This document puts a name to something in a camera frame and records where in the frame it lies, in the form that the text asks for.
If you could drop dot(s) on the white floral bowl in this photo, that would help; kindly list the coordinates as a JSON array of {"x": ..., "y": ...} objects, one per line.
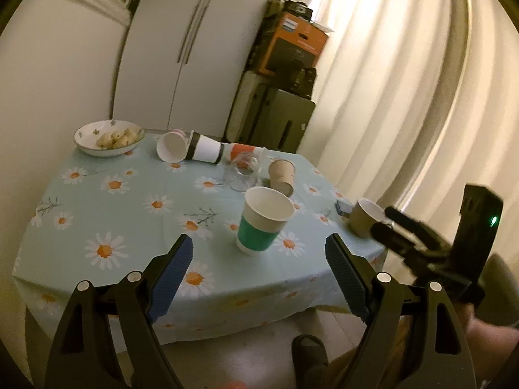
[{"x": 87, "y": 140}]

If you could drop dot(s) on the dark green suitcase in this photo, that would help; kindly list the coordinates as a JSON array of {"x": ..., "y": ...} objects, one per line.
[{"x": 243, "y": 105}]

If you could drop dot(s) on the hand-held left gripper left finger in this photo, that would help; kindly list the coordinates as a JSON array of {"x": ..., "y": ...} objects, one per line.
[{"x": 175, "y": 272}]

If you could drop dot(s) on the teal and white paper cup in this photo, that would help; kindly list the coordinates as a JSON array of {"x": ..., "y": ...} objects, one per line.
[{"x": 259, "y": 227}]

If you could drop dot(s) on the white cup with pink rim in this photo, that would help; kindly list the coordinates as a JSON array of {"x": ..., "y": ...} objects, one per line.
[{"x": 171, "y": 148}]

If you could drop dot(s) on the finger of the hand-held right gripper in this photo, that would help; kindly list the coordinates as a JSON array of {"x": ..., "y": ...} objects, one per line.
[
  {"x": 391, "y": 238},
  {"x": 409, "y": 223}
]

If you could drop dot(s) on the orange and white paper cup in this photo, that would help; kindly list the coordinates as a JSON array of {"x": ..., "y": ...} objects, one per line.
[{"x": 240, "y": 150}]

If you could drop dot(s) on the pale round snacks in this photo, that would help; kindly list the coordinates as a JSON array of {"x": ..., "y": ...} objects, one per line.
[{"x": 117, "y": 138}]

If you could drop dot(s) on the black slipper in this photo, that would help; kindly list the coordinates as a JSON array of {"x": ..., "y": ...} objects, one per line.
[{"x": 309, "y": 352}]

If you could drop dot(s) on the tan cup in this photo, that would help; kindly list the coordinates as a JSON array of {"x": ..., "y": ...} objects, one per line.
[{"x": 361, "y": 219}]

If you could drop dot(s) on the blue daisy tablecloth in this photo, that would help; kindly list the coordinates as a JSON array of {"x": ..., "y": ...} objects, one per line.
[{"x": 133, "y": 210}]

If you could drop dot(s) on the cream curtain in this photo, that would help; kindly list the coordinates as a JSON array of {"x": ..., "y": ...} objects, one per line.
[{"x": 405, "y": 69}]

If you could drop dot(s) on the brown paper cup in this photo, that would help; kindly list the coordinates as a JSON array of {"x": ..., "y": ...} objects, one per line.
[{"x": 281, "y": 174}]

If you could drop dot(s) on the orange and black cardboard box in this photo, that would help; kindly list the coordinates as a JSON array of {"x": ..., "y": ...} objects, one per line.
[{"x": 290, "y": 44}]

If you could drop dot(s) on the white cup with black bands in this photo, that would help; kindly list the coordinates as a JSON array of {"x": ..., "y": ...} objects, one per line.
[{"x": 206, "y": 148}]

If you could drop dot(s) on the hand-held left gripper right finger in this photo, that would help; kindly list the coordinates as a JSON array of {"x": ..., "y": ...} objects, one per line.
[{"x": 344, "y": 276}]

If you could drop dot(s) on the person's leg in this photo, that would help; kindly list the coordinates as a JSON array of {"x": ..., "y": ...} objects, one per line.
[{"x": 344, "y": 366}]

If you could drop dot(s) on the white refrigerator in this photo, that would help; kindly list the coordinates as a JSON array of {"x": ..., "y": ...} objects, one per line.
[{"x": 162, "y": 48}]

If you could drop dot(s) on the clear glass tumbler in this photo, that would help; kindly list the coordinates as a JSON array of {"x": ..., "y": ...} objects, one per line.
[{"x": 243, "y": 172}]

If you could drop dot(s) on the person's right forearm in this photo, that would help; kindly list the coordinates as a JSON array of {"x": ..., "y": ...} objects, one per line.
[{"x": 490, "y": 338}]

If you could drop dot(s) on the small dark box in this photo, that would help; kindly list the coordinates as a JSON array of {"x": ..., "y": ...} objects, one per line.
[{"x": 344, "y": 208}]

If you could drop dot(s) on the grey suitcase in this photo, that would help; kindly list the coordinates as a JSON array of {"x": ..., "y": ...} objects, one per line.
[{"x": 290, "y": 123}]

